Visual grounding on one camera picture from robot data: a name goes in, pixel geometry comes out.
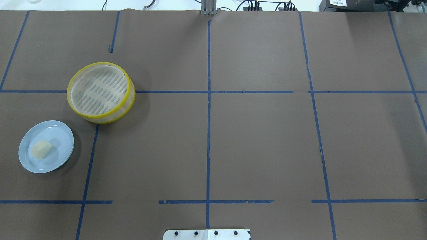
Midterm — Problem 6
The white steamed bun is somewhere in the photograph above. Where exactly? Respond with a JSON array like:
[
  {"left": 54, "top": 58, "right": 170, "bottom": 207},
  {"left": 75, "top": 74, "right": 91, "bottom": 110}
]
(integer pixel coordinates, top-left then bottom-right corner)
[{"left": 30, "top": 140, "right": 53, "bottom": 160}]

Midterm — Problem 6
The yellow bamboo steamer basket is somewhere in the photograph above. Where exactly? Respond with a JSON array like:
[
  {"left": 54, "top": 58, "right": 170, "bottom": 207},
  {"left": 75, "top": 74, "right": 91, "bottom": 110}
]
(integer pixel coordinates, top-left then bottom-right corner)
[{"left": 66, "top": 62, "right": 136, "bottom": 124}]

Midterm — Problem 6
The light blue plate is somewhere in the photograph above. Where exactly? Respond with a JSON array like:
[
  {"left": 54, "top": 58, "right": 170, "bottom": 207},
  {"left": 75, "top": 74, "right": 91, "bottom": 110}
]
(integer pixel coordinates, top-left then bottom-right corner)
[{"left": 18, "top": 120, "right": 74, "bottom": 174}]

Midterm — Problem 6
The aluminium frame post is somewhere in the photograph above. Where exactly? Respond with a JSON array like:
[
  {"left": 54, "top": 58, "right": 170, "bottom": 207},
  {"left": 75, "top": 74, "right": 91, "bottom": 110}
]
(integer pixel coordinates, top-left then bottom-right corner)
[{"left": 200, "top": 0, "right": 218, "bottom": 16}]

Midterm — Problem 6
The white metal base plate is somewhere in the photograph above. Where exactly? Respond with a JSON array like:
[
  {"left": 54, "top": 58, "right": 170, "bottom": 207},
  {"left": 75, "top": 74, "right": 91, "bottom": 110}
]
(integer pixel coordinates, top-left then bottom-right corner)
[{"left": 163, "top": 229, "right": 251, "bottom": 240}]

